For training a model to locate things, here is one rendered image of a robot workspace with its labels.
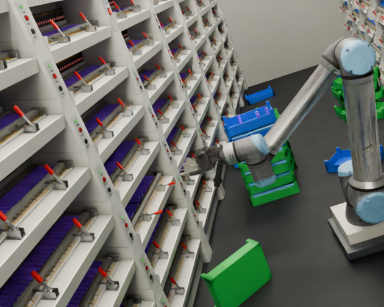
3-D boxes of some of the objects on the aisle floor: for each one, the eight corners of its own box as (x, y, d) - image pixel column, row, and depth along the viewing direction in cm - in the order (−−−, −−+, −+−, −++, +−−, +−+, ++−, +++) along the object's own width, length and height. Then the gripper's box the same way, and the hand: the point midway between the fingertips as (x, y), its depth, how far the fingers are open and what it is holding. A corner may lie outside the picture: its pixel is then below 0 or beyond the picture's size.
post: (191, 349, 192) (-18, -92, 136) (187, 368, 183) (-39, -95, 127) (148, 356, 197) (-70, -65, 142) (142, 374, 189) (-92, -66, 133)
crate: (272, 277, 215) (259, 242, 209) (225, 317, 202) (209, 281, 196) (261, 271, 222) (248, 237, 216) (215, 310, 209) (200, 275, 203)
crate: (385, 156, 282) (382, 144, 279) (373, 172, 269) (370, 160, 267) (339, 157, 303) (336, 146, 301) (327, 172, 290) (323, 161, 288)
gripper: (222, 139, 191) (176, 155, 197) (219, 149, 181) (170, 165, 187) (230, 157, 193) (184, 172, 200) (227, 168, 184) (179, 183, 190)
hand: (183, 173), depth 194 cm, fingers open, 3 cm apart
